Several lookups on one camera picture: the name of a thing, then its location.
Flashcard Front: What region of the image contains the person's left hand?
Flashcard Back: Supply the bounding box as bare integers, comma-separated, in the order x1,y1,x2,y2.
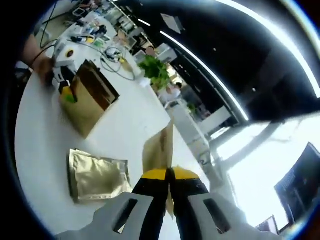
33,57,56,87

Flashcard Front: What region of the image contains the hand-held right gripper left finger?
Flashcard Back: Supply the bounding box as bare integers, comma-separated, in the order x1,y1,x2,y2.
54,168,171,240

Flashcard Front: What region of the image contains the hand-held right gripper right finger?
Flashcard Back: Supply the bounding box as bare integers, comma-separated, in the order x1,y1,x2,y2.
171,166,278,240

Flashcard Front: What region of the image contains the single gold mask packet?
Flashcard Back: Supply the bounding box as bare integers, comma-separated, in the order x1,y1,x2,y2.
142,119,175,221

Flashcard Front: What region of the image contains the spare yellow tipped gripper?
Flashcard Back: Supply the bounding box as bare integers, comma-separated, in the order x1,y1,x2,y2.
71,35,95,43

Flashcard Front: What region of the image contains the long curved ceiling light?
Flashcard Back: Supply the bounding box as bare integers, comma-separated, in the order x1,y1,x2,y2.
212,0,320,98

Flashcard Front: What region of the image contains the black wall monitor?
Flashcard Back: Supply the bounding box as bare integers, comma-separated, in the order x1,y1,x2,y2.
273,142,320,226

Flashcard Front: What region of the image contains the green potted plant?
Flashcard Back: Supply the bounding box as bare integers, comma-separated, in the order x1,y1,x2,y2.
138,55,171,86

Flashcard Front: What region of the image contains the ceiling air conditioner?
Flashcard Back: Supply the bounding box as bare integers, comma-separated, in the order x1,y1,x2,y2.
160,13,186,35

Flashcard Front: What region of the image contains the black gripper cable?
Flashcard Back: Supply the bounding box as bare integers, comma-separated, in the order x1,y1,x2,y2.
33,39,58,63

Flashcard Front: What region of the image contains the straight ceiling light strip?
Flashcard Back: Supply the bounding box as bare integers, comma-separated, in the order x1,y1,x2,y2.
159,30,250,121

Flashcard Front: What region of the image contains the green box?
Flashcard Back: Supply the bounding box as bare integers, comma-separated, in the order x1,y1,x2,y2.
92,38,111,48

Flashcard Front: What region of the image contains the gold paper bag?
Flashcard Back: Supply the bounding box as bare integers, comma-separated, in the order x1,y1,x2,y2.
59,59,120,139

